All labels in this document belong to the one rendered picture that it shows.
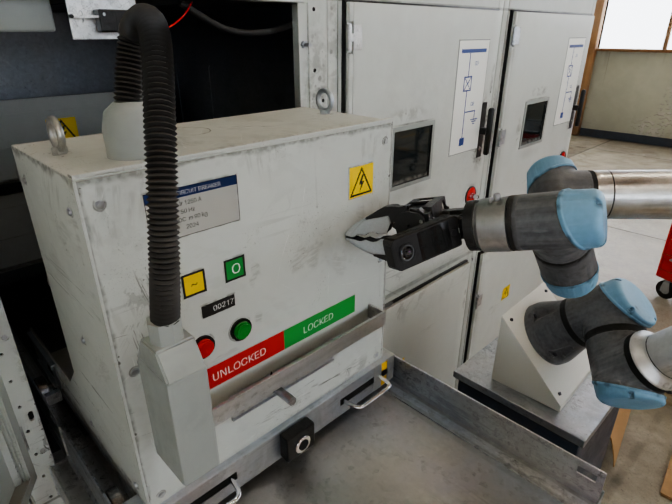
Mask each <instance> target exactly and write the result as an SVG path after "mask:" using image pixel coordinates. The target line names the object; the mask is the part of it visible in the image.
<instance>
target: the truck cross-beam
mask: <svg viewBox="0 0 672 504"><path fill-rule="evenodd" d="M385 361H387V368H386V369H384V370H383V371H382V372H381V375H382V376H385V375H387V376H386V379H388V380H390V379H391V378H393V370H394V354H393V353H392V352H390V351H388V350H386V349H384V348H382V357H381V358H379V359H378V360H376V361H375V362H373V363H372V364H370V365H369V366H367V367H366V368H364V369H363V370H361V371H360V372H358V373H357V374H355V375H354V376H352V377H351V378H349V379H348V380H346V381H345V382H343V383H342V384H340V385H339V386H337V387H336V388H334V389H333V390H331V391H330V392H328V393H327V394H325V395H324V396H322V397H321V398H319V399H317V400H316V401H314V402H313V403H311V404H310V405H308V406H307V407H305V408H304V409H302V410H301V411H299V412H298V413H296V414H295V415H293V416H292V417H290V418H289V419H287V420H286V421H284V422H283V423H281V424H280V425H278V426H277V427H275V428H274V429H272V430H271V431H269V432H268V433H266V434H265V435H263V436H262V437H260V438H259V439H257V440H256V441H254V442H252V443H251V444H249V445H248V446H246V447H245V448H243V449H242V450H240V451H239V452H237V453H236V454H234V455H233V456H231V457H230V458H228V459H227V460H225V461H224V462H222V463H221V464H219V465H218V466H217V467H215V468H214V469H212V470H211V471H209V472H208V473H206V474H204V475H203V476H201V477H200V478H198V479H197V480H195V481H194V482H192V483H191V484H189V485H187V486H186V487H184V488H183V489H181V490H180V491H178V492H177V493H175V494H174V495H172V496H171V497H169V498H168V499H166V500H165V501H163V502H162V503H160V504H175V503H177V502H178V501H180V504H218V503H219V502H220V501H222V500H223V499H225V498H226V497H227V496H229V495H230V494H232V493H233V492H234V491H235V489H234V487H233V486H232V484H231V483H230V482H229V478H230V477H233V478H234V479H235V480H236V482H237V483H238V485H239V487H241V486H243V485H244V484H245V483H247V482H248V481H250V480H251V479H252V478H254V477H255V476H257V475H258V474H259V473H261V472H262V471H264V470H265V469H266V468H268V467H269V466H270V465H272V464H273V463H275V462H276V461H277V460H279V459H280V458H282V456H281V449H280V434H281V433H282V432H284V431H285V430H287V429H288V428H290V427H291V426H293V425H294V424H296V423H297V422H299V421H300V420H301V419H303V418H304V417H308V418H309V419H310V420H312V421H313V422H314V434H315V433H316V432H318V431H319V430H321V429H322V428H323V427H325V426H326V425H327V424H329V423H330V422H332V421H333V420H334V419H336V418H337V417H339V416H340V415H341V414H343V413H344V412H346V411H347V410H348V409H350V408H351V407H350V406H348V405H346V404H344V403H343V402H342V401H343V399H344V398H345V399H346V400H348V401H350V402H352V403H354V404H357V403H358V402H359V401H361V400H362V399H364V398H365V397H366V396H368V395H369V394H371V393H372V392H373V388H374V369H375V368H376V367H378V366H379V365H381V364H382V363H384V362H385ZM122 504H144V503H143V501H142V500H141V499H140V497H139V496H138V494H137V495H135V496H134V497H132V498H130V499H129V500H127V501H126V502H124V503H122Z"/></svg>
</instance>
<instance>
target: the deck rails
mask: <svg viewBox="0 0 672 504"><path fill-rule="evenodd" d="M389 381H390V382H391V385H392V387H391V388H390V389H389V390H388V391H387V393H389V394H390V395H392V396H393V397H395V398H397V399H398V400H400V401H401V402H403V403H404V404H406V405H408V406H409V407H411V408H412V409H414V410H416V411H417V412H419V413H420V414H422V415H424V416H425V417H427V418H428V419H430V420H431V421H433V422H435V423H436V424H438V425H439V426H441V427H443V428H444V429H446V430H447V431H449V432H451V433H452V434H454V435H455V436H457V437H459V438H460V439H462V440H463V441H465V442H466V443H468V444H470V445H471V446H473V447H474V448H476V449H478V450H479V451H481V452H482V453H484V454H486V455H487V456H489V457H490V458H492V459H494V460H495V461H497V462H498V463H500V464H501V465H503V466H505V467H506V468H508V469H509V470H511V471H513V472H514V473H516V474H517V475H519V476H521V477H522V478H524V479H525V480H527V481H528V482H530V483H532V484H533V485H535V486H536V487H538V488H540V489H541V490H543V491H544V492H546V493H548V494H549V495H551V496H552V497H554V498H556V499H557V500H559V501H560V502H562V503H563V504H598V502H599V498H600V495H601V492H602V489H603V485H604V482H605V479H606V476H607V473H606V472H604V471H602V470H600V469H599V468H597V467H595V466H593V465H591V464H590V463H588V462H586V461H584V460H582V459H581V458H579V457H577V456H575V455H573V454H572V453H570V452H568V451H566V450H564V449H563V448H561V447H559V446H557V445H555V444H554V443H552V442H550V441H548V440H546V439H545V438H543V437H541V436H539V435H537V434H536V433H534V432H532V431H530V430H528V429H527V428H525V427H523V426H521V425H519V424H518V423H516V422H514V421H512V420H510V419H509V418H507V417H505V416H503V415H501V414H500V413H498V412H496V411H494V410H492V409H491V408H489V407H487V406H485V405H483V404H482V403H480V402H478V401H476V400H475V399H473V398H471V397H469V396H467V395H466V394H464V393H462V392H460V391H458V390H457V389H455V388H453V387H451V386H449V385H448V384H446V383H444V382H442V381H440V380H439V379H437V378H435V377H433V376H431V375H430V374H428V373H426V372H424V371H422V370H421V369H419V368H417V367H415V366H413V365H412V364H410V363H408V362H406V361H404V360H403V359H401V358H399V357H397V356H395V355H394V370H393V378H391V379H390V380H389ZM61 429H62V432H63V436H64V439H65V442H66V445H67V449H68V452H69V455H70V456H69V457H67V460H68V461H69V463H70V465H71V466H72V468H73V470H74V471H75V473H76V475H77V476H78V478H79V480H80V482H81V483H82V485H83V487H84V488H85V490H86V492H87V493H88V495H89V497H90V498H91V500H92V502H93V503H94V504H111V502H110V501H109V499H108V497H107V496H106V494H105V493H104V492H105V491H106V490H107V489H109V488H111V487H112V486H114V485H115V486H117V487H118V485H117V484H116V482H115V481H114V479H113V478H112V476H111V475H110V473H109V472H108V470H107V469H106V467H105V466H104V464H103V463H102V461H101V460H100V458H99V457H98V455H97V454H96V452H95V451H94V449H93V448H92V446H91V445H90V446H88V447H86V448H84V449H83V450H81V451H78V450H77V448H76V447H75V445H74V444H73V442H72V440H71V439H70V437H69V436H68V434H67V432H66V431H65V429H64V428H63V427H61ZM578 466H580V467H581V468H583V469H585V470H587V471H588V472H590V473H592V474H594V475H595V476H597V479H596V482H595V481H594V480H592V479H590V478H588V477H587V476H585V475H583V474H581V473H580V472H578V471H577V469H578ZM118 488H119V487H118ZM119 489H120V488H119Z"/></svg>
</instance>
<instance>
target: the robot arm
mask: <svg viewBox="0 0 672 504"><path fill-rule="evenodd" d="M431 199H432V200H431ZM421 200H427V201H421ZM442 204H443V207H444V208H443V207H442ZM607 219H671V220H672V170H577V167H576V166H575V165H574V163H573V161H572V160H571V159H569V158H566V157H564V156H561V155H552V156H547V157H544V158H541V159H539V160H538V161H536V162H535V163H534V164H533V165H532V166H531V167H530V168H529V170H528V172H527V194H519V195H510V196H505V197H501V194H500V193H494V194H493V197H491V198H482V199H480V200H470V201H467V202H466V204H465V206H464V207H462V208H450V209H449V206H447V205H446V200H445V196H437V197H427V198H417V199H413V200H411V201H410V202H409V203H407V204H405V205H399V204H390V205H387V206H384V207H382V208H380V209H379V210H377V211H375V212H374V213H372V214H371V215H369V216H367V217H365V218H364V219H362V220H360V221H359V222H357V223H355V224H354V225H353V226H351V227H350V228H349V229H348V231H347V232H346V233H345V236H346V240H347V241H348V242H350V243H351V244H353V245H354V246H356V247H357V248H359V249H361V250H363V251H365V252H367V253H369V254H372V255H373V256H374V257H377V258H380V259H382V260H385V261H387V264H388V267H389V268H392V269H395V270H398V271H404V270H406V269H408V268H411V267H413V266H415V265H417V264H420V263H422V262H424V261H427V260H429V259H431V258H434V257H436V256H438V255H440V254H443V253H445V252H447V251H450V250H452V249H454V248H457V247H459V246H461V245H462V240H461V239H464V240H465V244H466V246H467V248H468V249H469V250H470V251H481V250H482V251H483V252H510V251H530V250H533V253H534V255H535V258H536V261H537V264H538V266H539V269H540V276H541V278H542V280H543V281H544V282H545V284H546V286H547V288H548V289H549V290H550V291H551V292H552V293H554V294H555V295H557V296H559V297H563V298H566V299H564V300H556V301H542V302H538V303H535V304H533V305H531V306H529V307H528V308H527V310H526V312H525V315H524V326H525V330H526V334H527V337H528V339H529V341H530V343H531V345H532V346H533V348H534V349H535V351H536V352H537V353H538V354H539V355H540V356H541V357H542V358H543V359H544V360H545V361H547V362H548V363H550V364H553V365H561V364H564V363H567V362H569V361H571V360H572V359H574V358H575V357H576V356H577V355H579V354H580V353H581V352H582V351H583V350H585V349H586V350H587V355H588V361H589V366H590V371H591V376H592V381H591V382H592V384H593V386H594V390H595V394H596V397H597V399H598V400H599V401H600V402H602V403H603V404H605V405H608V406H612V407H616V408H623V409H636V410H646V409H656V408H660V407H663V406H665V404H666V399H667V397H666V396H665V395H664V393H665V392H668V391H672V326H670V327H668V328H665V329H663V330H661V331H658V332H656V333H653V332H650V331H647V328H651V327H652V326H654V325H655V324H656V321H657V318H656V314H655V311H654V309H653V307H652V305H651V303H650V302H649V300H648V299H647V297H646V296H645V295H644V293H643V292H642V291H641V290H640V289H639V288H638V287H637V286H636V285H634V284H633V283H632V282H630V281H628V280H626V279H624V278H614V279H611V280H608V281H606V282H601V283H599V284H598V285H596V284H597V282H598V277H599V275H598V272H599V264H598V261H597V260H596V255H595V251H594V248H600V247H602V246H604V245H605V244H606V241H607ZM394 222H395V223H394ZM392 227H393V228H394V229H396V232H397V234H394V235H392V236H391V235H383V236H379V237H376V238H373V237H371V236H369V237H366V238H364V237H360V236H357V235H367V234H368V233H370V232H375V233H377V234H386V233H387V232H389V231H390V230H391V229H392Z"/></svg>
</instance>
